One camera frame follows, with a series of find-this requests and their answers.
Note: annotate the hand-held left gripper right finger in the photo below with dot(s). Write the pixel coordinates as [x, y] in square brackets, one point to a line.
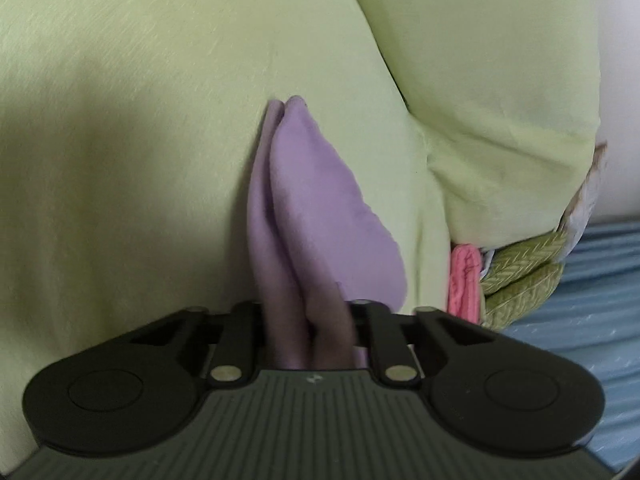
[371, 327]

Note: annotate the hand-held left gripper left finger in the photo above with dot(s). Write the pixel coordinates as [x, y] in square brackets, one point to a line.
[245, 322]

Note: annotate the purple garment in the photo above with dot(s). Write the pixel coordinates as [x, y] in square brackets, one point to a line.
[310, 200]

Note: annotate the pink knit garment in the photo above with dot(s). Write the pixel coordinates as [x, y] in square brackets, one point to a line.
[465, 280]

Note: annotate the olive green knitted cloth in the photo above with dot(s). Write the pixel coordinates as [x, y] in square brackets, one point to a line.
[520, 280]

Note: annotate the light blue striped cloth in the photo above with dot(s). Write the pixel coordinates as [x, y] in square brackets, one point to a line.
[600, 310]

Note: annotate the white brown patterned fabric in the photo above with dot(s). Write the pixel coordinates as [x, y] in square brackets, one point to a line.
[582, 210]

